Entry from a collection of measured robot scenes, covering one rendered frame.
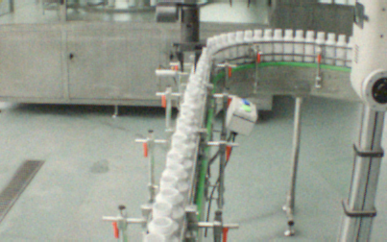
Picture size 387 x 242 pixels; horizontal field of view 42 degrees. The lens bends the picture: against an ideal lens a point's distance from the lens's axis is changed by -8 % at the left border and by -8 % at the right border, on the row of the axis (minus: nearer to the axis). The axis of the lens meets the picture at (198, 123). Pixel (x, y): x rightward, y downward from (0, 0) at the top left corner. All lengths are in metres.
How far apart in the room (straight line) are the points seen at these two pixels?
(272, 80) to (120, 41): 2.10
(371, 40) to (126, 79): 3.27
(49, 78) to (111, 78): 0.61
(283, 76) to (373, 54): 1.17
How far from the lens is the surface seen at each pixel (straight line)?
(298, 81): 2.91
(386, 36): 1.77
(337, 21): 6.59
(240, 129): 1.72
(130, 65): 4.71
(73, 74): 4.85
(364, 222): 2.08
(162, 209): 1.06
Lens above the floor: 1.67
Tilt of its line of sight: 21 degrees down
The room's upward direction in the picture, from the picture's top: 1 degrees clockwise
